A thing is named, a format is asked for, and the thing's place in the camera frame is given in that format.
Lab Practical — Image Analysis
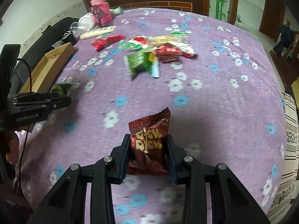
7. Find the white plastic jar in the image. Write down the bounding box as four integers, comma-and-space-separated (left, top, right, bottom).
78, 13, 96, 31

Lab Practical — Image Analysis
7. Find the clear glass cup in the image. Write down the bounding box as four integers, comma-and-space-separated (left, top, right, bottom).
69, 22, 82, 39

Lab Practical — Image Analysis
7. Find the red white snack packet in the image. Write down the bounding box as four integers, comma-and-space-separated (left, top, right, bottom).
152, 41, 197, 63

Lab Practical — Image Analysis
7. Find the black patterned card stand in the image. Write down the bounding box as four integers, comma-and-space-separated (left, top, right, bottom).
91, 5, 107, 26

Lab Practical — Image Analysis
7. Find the purple floral tablecloth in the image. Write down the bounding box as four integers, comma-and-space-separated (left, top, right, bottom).
19, 8, 286, 212

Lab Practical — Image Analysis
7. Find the striped patterned cushion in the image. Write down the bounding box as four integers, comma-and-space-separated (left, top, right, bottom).
267, 93, 298, 223

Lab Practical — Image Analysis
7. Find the dark green snack packet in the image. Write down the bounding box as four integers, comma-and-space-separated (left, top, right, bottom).
50, 83, 72, 97

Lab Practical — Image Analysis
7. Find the clear green-edged snack packet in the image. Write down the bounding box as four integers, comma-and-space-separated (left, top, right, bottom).
171, 31, 189, 43

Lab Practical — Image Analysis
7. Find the person in dark clothes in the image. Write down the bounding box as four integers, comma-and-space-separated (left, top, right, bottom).
273, 19, 293, 56

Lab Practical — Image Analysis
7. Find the green red candy packet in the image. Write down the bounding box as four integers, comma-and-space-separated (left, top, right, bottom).
118, 36, 149, 51

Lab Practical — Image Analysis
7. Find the green white snack packet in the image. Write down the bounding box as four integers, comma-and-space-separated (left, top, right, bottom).
124, 52, 160, 80

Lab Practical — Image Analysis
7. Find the yellow biscuit packet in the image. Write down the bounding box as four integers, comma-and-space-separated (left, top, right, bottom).
147, 34, 181, 48

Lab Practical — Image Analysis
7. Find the dark red snack packet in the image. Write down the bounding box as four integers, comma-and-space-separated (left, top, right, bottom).
127, 108, 171, 175

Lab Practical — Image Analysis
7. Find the red twisted snack packet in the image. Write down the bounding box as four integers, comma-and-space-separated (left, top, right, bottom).
91, 34, 126, 52

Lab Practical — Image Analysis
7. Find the brown wooden door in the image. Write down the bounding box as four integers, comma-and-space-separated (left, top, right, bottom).
259, 0, 286, 41

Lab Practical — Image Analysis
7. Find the black sofa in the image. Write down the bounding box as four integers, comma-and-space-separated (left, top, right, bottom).
10, 17, 78, 95

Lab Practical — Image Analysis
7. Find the cardboard box tray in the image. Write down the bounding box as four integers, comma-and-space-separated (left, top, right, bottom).
31, 43, 76, 93

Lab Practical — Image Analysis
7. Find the black cable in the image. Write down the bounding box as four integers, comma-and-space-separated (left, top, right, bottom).
16, 57, 33, 199

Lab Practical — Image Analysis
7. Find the cream long snack bar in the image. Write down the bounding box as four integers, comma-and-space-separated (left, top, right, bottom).
80, 26, 116, 39

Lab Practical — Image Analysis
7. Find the pink sleeved glass jar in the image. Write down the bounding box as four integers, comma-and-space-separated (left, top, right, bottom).
90, 0, 112, 26

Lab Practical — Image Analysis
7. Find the person's left hand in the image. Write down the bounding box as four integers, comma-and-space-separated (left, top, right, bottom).
6, 131, 19, 165

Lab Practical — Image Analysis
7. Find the wooden brick counter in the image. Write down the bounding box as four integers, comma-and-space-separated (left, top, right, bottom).
108, 0, 210, 16

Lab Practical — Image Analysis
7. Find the pale green small bottle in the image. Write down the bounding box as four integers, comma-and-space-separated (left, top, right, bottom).
110, 7, 124, 16

